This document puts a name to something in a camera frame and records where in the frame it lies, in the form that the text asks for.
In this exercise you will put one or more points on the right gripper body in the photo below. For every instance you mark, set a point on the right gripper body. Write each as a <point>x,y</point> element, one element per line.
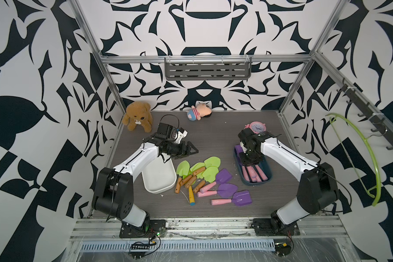
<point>248,159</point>

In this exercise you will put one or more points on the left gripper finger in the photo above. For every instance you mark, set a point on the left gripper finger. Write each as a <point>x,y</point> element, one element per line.
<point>188,147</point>
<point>187,154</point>

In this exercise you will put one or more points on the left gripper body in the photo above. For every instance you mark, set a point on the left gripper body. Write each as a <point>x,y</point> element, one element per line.
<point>175,150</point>

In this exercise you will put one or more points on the purple square scoop pink handle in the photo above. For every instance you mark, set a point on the purple square scoop pink handle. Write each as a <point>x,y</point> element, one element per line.
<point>237,150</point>

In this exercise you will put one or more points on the purple pointed shovel pink handle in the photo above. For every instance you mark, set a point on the purple pointed shovel pink handle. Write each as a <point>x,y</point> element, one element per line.
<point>261,173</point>

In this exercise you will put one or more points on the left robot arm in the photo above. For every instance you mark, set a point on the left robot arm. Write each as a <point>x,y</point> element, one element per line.
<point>114,191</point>

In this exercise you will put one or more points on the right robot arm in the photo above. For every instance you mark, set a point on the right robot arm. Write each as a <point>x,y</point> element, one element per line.
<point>317,183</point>

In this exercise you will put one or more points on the teal storage box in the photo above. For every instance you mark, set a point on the teal storage box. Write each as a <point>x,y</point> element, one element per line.
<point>246,178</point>

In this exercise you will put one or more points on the white storage tray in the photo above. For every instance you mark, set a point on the white storage tray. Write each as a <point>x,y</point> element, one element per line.
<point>160,175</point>

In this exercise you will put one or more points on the black connector box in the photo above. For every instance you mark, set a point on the black connector box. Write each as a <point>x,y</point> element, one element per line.
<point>283,249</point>

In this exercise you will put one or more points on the pink alarm clock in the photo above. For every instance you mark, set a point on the pink alarm clock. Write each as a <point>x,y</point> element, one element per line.
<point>256,127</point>

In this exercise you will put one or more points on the small plush doll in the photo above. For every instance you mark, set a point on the small plush doll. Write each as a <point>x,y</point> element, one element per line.
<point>199,111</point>

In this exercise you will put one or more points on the brown teddy bear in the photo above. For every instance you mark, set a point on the brown teddy bear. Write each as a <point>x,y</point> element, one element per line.
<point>138,114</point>

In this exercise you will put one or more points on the green hoop hanger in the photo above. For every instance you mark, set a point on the green hoop hanger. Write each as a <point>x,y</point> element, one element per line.
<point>368,172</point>

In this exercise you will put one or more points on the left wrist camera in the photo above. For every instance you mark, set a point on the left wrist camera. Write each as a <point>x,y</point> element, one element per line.
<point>179,135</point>

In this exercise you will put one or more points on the green shovel wooden handle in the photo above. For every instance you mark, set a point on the green shovel wooden handle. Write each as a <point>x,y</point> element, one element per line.
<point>183,171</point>
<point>205,177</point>
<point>212,161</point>

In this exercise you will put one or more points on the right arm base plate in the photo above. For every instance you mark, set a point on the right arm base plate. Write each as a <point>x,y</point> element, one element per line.
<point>271,227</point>

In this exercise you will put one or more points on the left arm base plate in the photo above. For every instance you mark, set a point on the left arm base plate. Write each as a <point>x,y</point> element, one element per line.
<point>128,231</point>

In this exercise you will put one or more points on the black hook rail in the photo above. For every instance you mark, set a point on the black hook rail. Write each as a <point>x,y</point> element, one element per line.
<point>382,125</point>

